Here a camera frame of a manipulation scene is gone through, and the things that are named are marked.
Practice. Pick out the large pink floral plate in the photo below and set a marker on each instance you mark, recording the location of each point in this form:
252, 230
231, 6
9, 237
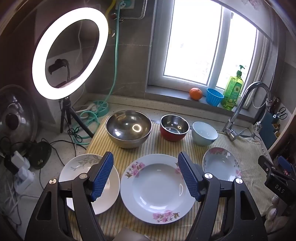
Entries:
157, 185

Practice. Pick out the scissors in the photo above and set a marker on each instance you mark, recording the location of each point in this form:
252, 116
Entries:
281, 113

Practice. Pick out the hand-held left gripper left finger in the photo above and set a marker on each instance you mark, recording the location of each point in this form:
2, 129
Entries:
103, 176

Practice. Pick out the orange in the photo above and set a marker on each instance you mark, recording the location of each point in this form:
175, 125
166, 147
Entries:
195, 93

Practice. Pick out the light blue ceramic bowl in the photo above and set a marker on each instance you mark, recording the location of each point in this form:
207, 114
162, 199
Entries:
204, 136

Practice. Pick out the chrome faucet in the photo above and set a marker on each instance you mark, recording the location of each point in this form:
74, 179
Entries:
245, 97

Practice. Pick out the teal round power strip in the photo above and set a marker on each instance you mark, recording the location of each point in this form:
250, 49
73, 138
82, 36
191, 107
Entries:
101, 109

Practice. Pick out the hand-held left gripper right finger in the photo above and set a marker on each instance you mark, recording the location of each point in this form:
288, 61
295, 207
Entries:
188, 178

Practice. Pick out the striped yellow cloth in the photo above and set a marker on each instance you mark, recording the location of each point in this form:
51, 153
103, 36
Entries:
148, 151

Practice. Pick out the red steel bowl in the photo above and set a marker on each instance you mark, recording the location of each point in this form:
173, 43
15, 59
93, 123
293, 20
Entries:
173, 135

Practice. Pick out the white charger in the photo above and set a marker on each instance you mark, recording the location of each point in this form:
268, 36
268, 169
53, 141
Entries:
19, 158
25, 179

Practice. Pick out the small pink floral plate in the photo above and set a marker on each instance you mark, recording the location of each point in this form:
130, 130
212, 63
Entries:
222, 165

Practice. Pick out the blue utensil holder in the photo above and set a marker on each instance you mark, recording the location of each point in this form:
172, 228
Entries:
269, 129

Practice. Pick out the white leaf pattern plate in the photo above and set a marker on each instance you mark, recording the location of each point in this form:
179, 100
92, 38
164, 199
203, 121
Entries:
74, 165

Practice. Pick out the white plug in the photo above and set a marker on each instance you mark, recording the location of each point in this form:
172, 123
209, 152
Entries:
89, 107

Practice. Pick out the person's right hand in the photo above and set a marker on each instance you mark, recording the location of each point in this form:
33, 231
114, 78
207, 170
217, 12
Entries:
274, 212

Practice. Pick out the green dish soap bottle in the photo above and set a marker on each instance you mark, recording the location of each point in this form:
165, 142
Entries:
232, 92

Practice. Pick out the black phone holder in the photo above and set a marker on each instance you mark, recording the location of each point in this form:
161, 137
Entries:
57, 64

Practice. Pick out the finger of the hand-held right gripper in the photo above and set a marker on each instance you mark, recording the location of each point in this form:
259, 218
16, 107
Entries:
284, 163
266, 165

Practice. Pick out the wall socket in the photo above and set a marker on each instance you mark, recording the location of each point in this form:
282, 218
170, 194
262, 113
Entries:
126, 3

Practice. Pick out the large steel bowl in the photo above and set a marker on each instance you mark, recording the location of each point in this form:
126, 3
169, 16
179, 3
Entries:
128, 129

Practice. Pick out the blue silicone cup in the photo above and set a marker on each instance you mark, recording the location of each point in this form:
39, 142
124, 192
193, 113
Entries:
214, 97

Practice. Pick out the window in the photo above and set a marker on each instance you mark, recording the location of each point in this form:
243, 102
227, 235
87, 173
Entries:
196, 41

